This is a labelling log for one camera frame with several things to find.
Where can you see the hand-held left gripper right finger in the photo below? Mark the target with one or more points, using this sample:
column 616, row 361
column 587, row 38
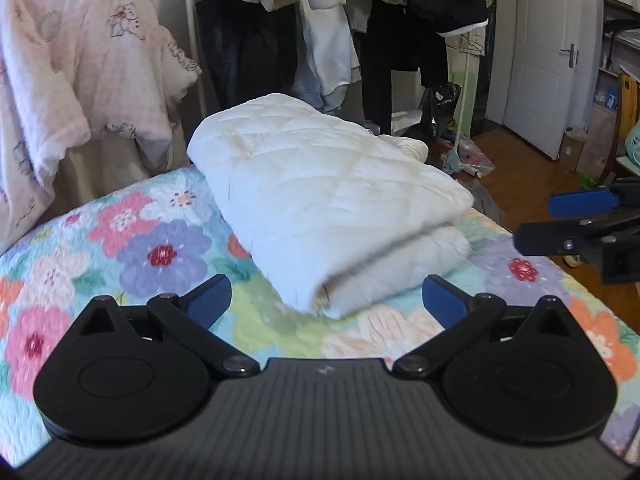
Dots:
column 442, row 300

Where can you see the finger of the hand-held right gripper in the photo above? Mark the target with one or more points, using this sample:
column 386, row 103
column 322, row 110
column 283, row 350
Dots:
column 580, row 202
column 550, row 237

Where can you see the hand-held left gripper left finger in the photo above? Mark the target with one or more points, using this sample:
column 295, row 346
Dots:
column 212, row 299

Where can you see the white quilted jacket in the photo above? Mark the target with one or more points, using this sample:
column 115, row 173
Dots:
column 310, row 200

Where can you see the cardboard box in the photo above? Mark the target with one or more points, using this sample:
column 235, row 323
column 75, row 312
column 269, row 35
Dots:
column 572, row 150

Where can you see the green basket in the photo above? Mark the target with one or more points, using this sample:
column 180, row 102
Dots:
column 632, row 142

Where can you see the floral bed quilt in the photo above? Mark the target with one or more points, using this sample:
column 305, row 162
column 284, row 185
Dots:
column 150, row 240

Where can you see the wooden chair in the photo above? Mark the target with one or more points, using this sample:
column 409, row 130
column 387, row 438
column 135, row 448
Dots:
column 627, row 105

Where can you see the clear plastic bag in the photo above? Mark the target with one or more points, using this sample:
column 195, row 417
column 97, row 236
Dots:
column 472, row 157

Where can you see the white door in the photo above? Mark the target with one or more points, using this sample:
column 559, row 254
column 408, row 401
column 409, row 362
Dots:
column 540, row 60

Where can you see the beige sheet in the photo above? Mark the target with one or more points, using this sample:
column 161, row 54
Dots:
column 110, row 170

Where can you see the black plastic bag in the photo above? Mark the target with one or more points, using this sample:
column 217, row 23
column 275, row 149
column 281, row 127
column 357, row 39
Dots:
column 442, row 105

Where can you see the storage shelf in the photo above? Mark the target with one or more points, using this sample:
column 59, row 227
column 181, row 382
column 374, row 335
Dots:
column 620, row 25

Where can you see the white box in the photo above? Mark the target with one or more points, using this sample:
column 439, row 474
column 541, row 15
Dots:
column 406, row 120

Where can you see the black hanging pants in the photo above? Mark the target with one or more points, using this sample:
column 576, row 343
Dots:
column 390, row 60
column 240, row 50

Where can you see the white hanging garment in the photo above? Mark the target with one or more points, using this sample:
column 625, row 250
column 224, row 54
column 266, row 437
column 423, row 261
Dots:
column 325, row 50

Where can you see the pink floral comforter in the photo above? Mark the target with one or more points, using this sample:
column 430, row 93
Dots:
column 75, row 60

